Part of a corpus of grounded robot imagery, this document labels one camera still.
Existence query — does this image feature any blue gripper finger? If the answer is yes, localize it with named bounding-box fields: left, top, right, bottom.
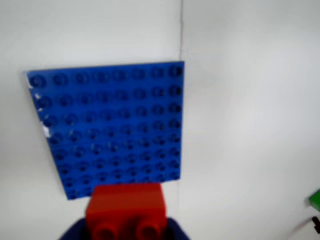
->
left=166, top=217, right=192, bottom=240
left=58, top=217, right=88, bottom=240

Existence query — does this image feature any red 2x2 toy block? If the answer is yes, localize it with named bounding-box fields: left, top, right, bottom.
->
left=85, top=183, right=168, bottom=240

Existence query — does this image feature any blue 8x8 studded plate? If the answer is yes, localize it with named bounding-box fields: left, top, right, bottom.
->
left=24, top=61, right=186, bottom=201

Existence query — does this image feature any green flat object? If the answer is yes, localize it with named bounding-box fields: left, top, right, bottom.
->
left=306, top=188, right=320, bottom=214

